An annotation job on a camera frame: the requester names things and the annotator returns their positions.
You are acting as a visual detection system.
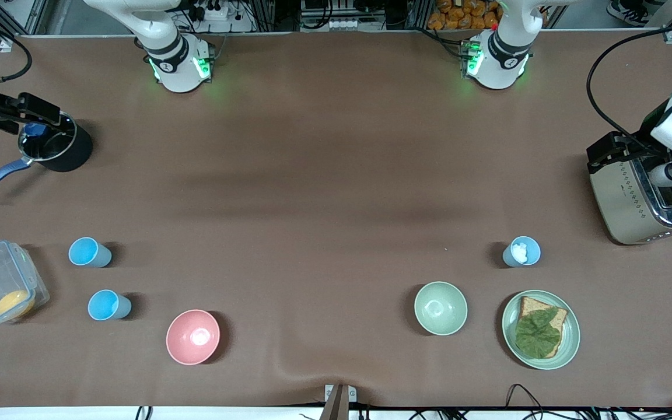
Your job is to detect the pale green plate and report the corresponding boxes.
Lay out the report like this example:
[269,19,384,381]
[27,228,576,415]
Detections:
[501,290,581,370]

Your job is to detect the pink bowl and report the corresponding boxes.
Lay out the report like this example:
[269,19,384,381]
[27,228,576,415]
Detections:
[166,309,221,366]

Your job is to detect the green lettuce leaf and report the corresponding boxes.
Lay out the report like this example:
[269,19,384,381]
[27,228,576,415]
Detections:
[514,307,562,359]

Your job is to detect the metal table clamp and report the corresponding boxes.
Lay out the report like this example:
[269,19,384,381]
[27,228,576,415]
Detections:
[320,383,358,420]

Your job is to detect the blue cup with white contents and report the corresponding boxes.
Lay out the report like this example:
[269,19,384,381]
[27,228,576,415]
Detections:
[502,236,541,268]

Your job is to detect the brown bread slice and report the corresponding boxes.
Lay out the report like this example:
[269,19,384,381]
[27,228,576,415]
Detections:
[517,296,569,359]

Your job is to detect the bag of orange buns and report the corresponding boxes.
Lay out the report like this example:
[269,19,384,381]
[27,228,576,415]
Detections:
[427,0,501,31]

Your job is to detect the pale green bowl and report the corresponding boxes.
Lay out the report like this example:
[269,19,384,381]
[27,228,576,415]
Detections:
[414,281,468,337]

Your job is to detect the orange food piece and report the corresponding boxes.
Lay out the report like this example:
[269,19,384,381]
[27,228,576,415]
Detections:
[0,290,36,320]

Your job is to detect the dark sneakers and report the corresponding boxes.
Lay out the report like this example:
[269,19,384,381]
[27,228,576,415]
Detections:
[607,0,653,27]

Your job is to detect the white power strip with plugs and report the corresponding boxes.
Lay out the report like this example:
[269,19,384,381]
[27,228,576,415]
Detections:
[189,0,230,22]

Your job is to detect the black pot with blue handle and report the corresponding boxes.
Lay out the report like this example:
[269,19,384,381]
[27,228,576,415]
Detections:
[0,111,93,201]

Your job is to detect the silver beige toaster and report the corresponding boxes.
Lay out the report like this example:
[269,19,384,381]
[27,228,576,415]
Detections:
[589,137,672,246]

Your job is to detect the looped black floor cable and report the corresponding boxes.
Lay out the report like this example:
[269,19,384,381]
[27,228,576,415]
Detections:
[505,383,552,420]

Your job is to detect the blue plastic cup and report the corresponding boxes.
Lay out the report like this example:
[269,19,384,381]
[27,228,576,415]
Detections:
[68,237,113,268]
[87,289,132,321]

